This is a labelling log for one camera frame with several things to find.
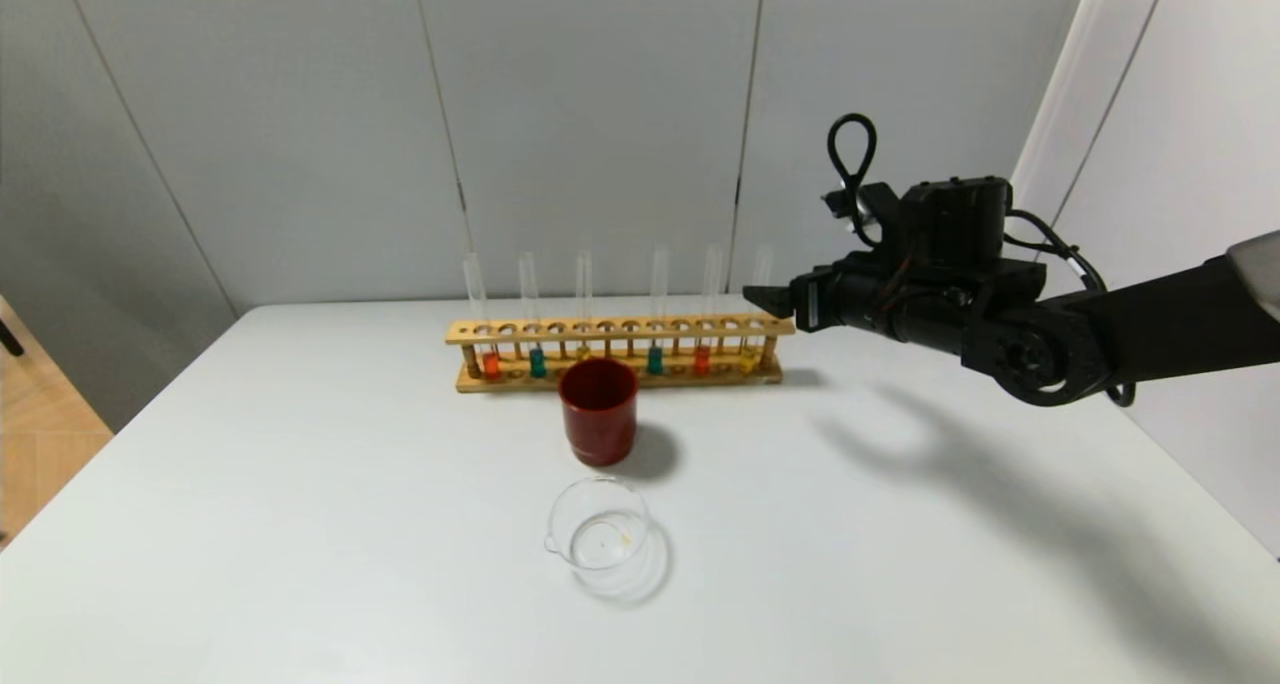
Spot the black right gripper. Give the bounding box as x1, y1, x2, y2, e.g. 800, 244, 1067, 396
742, 265, 897, 339

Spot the test tube with yellow liquid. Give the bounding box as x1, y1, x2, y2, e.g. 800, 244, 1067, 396
575, 250, 594, 361
739, 246, 774, 374

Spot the test tube with red liquid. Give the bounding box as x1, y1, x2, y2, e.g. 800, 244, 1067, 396
693, 244, 724, 376

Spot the test tube with blue liquid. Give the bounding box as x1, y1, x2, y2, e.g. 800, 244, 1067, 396
648, 246, 669, 376
518, 252, 549, 379

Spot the wooden test tube rack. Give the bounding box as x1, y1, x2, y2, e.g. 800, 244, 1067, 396
445, 312, 798, 395

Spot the test tube with orange liquid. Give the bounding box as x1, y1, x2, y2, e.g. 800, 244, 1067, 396
462, 254, 502, 380

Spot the red plastic cup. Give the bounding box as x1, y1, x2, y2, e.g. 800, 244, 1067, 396
557, 357, 641, 468

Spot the clear glass bowl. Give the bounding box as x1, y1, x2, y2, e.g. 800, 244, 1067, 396
543, 474, 656, 575

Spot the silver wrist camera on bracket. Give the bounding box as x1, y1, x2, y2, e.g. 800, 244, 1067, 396
822, 182, 902, 255

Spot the black camera cable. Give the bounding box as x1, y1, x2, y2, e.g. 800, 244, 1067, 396
826, 112, 1139, 408

